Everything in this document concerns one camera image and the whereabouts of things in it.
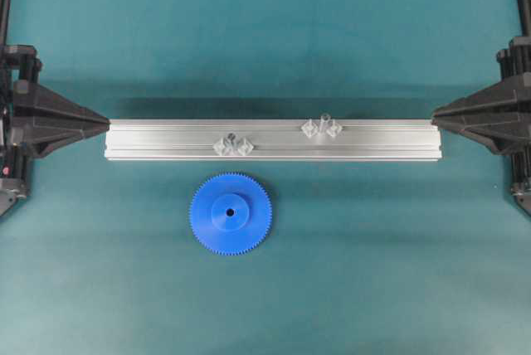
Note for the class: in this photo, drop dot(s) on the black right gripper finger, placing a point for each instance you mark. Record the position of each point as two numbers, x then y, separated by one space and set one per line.
491 98
493 142

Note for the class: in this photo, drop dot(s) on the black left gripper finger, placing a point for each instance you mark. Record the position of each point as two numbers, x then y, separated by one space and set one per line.
40 137
31 100

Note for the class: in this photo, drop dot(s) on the large blue plastic gear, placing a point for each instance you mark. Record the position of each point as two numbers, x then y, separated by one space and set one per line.
230 214

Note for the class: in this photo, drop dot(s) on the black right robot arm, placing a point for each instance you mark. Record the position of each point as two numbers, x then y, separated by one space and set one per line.
498 117

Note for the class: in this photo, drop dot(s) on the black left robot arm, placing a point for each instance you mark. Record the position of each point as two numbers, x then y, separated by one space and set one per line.
17 63

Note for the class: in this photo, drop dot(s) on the silver aluminium extrusion rail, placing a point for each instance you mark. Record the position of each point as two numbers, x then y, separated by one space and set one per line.
373 140

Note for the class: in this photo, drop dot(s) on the clear right shaft mount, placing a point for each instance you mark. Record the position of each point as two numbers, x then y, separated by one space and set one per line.
326 125

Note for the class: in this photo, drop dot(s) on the clear shaft mount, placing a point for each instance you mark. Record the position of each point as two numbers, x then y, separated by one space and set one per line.
233 146
326 125

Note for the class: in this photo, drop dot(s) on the clear left shaft mount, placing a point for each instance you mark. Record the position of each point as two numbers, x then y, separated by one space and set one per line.
233 146

